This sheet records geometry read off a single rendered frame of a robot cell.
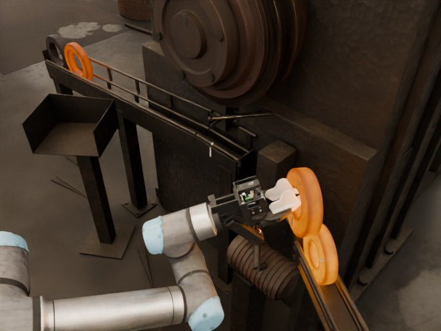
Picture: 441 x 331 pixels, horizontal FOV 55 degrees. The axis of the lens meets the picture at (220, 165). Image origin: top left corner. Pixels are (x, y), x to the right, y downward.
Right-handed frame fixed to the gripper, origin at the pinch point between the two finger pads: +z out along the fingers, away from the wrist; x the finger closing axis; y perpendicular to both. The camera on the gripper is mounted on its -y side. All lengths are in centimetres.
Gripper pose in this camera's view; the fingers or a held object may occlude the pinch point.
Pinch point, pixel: (302, 196)
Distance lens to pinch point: 94.6
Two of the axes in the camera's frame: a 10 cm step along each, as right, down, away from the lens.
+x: -1.8, -6.4, 7.5
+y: -2.4, -7.1, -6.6
